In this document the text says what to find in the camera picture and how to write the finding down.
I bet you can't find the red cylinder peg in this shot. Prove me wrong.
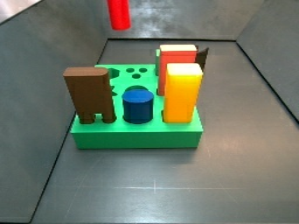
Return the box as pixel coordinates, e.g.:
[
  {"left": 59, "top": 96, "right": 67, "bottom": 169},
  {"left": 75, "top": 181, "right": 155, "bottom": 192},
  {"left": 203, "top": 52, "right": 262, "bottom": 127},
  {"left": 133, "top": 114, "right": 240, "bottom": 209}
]
[{"left": 107, "top": 0, "right": 131, "bottom": 31}]

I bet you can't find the green shape sorter board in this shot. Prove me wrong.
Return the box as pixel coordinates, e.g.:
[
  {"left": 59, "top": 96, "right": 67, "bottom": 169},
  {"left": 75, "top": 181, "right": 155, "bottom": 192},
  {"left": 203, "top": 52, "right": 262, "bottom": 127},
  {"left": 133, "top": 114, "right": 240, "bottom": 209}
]
[{"left": 70, "top": 48, "right": 205, "bottom": 151}]

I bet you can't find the blue cylinder peg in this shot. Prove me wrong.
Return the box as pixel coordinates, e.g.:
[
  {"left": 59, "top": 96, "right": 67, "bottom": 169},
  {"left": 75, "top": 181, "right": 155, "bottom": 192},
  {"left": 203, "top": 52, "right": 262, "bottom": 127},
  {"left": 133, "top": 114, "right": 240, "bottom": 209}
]
[{"left": 122, "top": 89, "right": 155, "bottom": 124}]

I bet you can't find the yellow rectangular block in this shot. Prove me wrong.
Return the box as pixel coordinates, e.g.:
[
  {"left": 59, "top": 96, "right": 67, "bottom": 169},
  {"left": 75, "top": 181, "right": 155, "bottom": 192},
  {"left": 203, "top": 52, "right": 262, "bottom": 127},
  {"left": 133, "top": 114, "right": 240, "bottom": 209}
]
[{"left": 163, "top": 63, "right": 203, "bottom": 123}]

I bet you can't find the brown two-legged block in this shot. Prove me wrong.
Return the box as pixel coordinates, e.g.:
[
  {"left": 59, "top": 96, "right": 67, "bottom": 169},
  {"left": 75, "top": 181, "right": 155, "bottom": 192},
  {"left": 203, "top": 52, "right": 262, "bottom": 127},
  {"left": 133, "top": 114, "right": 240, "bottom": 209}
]
[{"left": 63, "top": 67, "right": 118, "bottom": 124}]

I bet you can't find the red rectangular block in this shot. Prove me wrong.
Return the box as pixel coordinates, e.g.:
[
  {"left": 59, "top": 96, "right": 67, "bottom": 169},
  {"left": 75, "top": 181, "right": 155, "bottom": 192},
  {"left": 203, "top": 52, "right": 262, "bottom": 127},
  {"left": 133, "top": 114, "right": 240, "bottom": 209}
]
[{"left": 158, "top": 44, "right": 198, "bottom": 96}]

